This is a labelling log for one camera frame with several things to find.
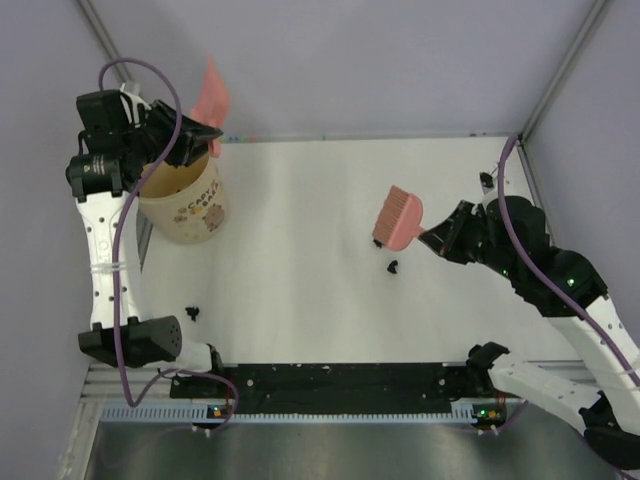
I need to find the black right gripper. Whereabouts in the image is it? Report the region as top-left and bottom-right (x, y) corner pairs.
(420, 200), (520, 281)

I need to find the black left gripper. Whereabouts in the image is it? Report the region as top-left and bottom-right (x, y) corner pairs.
(120, 99), (221, 168)

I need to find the pink dustpan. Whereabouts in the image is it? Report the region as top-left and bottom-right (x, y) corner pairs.
(190, 57), (230, 129)

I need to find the pink hand brush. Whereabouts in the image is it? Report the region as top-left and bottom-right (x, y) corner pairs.
(372, 185), (425, 252)

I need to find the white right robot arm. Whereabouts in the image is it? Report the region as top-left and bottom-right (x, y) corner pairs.
(414, 196), (639, 471)

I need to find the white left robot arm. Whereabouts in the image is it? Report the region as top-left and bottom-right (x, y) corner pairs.
(65, 89), (227, 397)

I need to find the black paper scrap centre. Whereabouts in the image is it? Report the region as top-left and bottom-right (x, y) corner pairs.
(386, 260), (399, 275)

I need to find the beige capybara bucket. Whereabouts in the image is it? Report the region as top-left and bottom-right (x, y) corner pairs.
(139, 154), (229, 245)

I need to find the black paper scrap left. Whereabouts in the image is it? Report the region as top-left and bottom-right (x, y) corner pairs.
(185, 306), (200, 322)

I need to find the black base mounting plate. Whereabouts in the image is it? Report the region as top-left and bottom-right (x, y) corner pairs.
(168, 342), (506, 416)

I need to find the left aluminium frame post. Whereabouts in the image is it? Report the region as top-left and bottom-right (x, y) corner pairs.
(74, 0), (157, 128)

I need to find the aluminium frame post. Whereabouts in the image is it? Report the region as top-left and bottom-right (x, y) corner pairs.
(519, 0), (614, 145)
(74, 0), (157, 128)

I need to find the grey slotted cable duct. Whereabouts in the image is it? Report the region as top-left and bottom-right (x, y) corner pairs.
(100, 402), (506, 426)

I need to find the right aluminium frame post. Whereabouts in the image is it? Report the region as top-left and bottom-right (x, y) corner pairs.
(519, 0), (614, 145)

